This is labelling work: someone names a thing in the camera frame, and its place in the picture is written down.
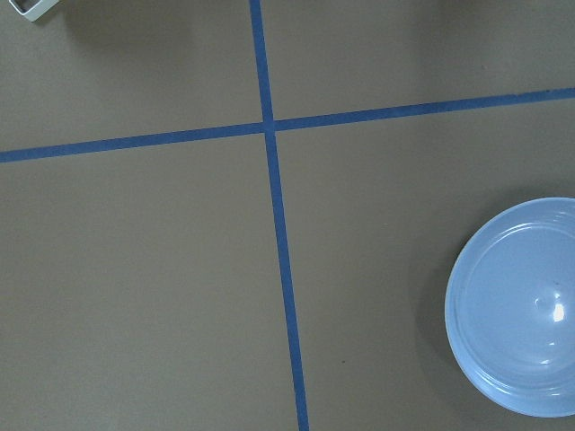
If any blue round plate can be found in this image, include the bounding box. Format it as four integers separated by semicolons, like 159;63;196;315
445;198;574;418

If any white square basket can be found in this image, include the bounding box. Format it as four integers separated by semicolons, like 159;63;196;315
9;0;59;22

